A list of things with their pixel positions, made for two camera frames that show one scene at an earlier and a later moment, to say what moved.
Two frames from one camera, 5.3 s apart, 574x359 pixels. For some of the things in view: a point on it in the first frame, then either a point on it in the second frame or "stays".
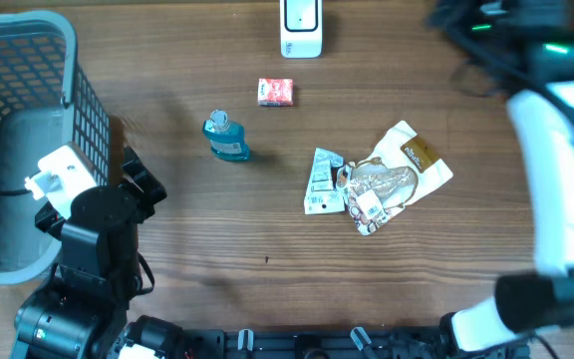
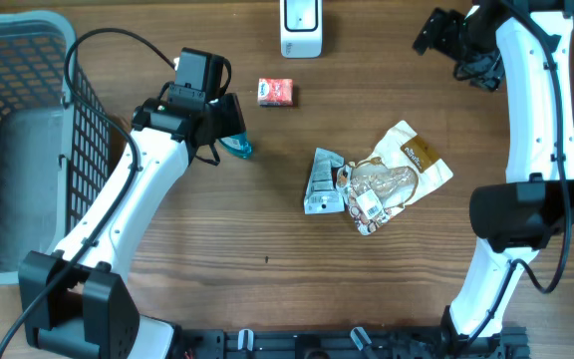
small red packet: (275, 92) stays
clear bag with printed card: (322, 196) stays
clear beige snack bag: (402, 169) stays
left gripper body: (48, 219) -> (227, 116)
